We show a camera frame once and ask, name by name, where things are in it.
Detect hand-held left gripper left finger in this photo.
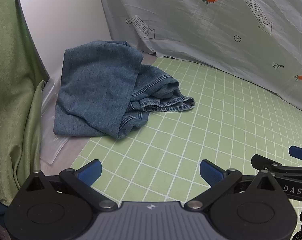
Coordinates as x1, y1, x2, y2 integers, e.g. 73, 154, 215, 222
16, 159, 117, 212

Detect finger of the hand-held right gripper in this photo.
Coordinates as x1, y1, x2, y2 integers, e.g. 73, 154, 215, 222
251, 154, 302, 176
289, 145, 302, 163

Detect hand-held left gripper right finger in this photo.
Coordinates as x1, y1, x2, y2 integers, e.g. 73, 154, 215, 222
185, 159, 288, 212

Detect blue denim jeans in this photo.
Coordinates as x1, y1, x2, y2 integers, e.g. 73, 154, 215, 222
53, 40, 195, 140

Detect clear plastic zip bag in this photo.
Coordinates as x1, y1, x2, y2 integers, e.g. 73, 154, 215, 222
40, 51, 157, 166

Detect green curtain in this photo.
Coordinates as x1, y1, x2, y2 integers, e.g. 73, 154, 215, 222
0, 0, 50, 207

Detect grey printed bed sheet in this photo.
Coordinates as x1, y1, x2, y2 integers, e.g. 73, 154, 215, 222
96, 0, 302, 117

